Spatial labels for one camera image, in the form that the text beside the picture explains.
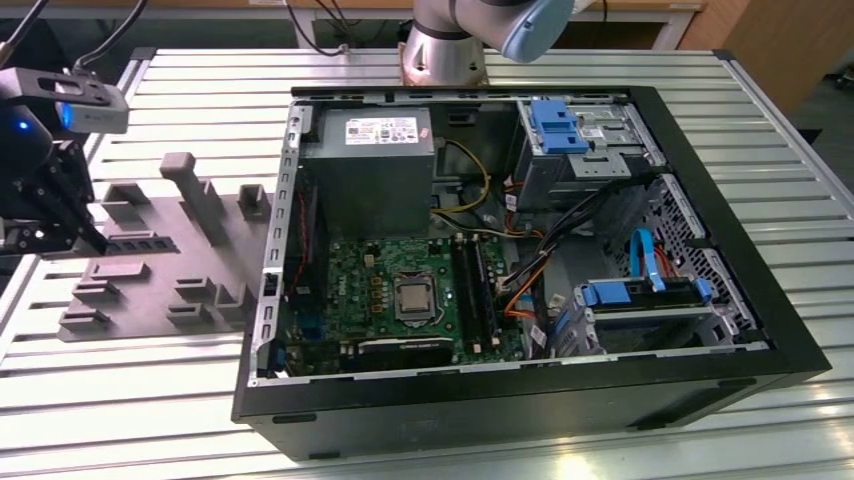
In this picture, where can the hard disk in blue carrier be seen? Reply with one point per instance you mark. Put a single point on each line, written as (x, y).
(607, 294)

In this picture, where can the green motherboard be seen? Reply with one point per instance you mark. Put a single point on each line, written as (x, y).
(353, 300)

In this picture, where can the silver CPU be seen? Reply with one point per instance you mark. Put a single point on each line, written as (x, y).
(415, 298)

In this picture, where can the black RAM slot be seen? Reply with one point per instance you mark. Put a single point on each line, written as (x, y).
(463, 290)

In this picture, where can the blue drive carrier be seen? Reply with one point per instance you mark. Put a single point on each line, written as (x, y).
(553, 130)

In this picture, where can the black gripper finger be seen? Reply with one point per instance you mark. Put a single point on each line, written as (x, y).
(73, 200)

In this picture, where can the CPU socket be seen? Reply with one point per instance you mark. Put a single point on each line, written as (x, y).
(395, 315)

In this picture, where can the wooden desk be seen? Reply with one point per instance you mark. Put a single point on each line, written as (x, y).
(640, 6)

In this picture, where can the grey parts rack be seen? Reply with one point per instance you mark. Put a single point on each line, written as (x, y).
(173, 280)

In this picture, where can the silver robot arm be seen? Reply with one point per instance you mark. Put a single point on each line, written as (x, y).
(440, 50)

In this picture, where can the green RAM stick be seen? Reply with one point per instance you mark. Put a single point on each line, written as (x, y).
(488, 300)

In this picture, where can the wooden cabinet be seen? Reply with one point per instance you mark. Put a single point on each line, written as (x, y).
(767, 50)

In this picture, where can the grey power supply unit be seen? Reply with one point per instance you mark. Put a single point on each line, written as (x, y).
(373, 190)

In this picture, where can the black open PC case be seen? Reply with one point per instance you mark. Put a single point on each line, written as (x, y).
(533, 415)

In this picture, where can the black graphics card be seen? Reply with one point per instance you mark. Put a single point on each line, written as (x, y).
(400, 350)

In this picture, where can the silver drive cage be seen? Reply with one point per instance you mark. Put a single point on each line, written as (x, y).
(600, 165)

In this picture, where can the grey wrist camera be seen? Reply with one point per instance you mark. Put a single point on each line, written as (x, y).
(86, 112)

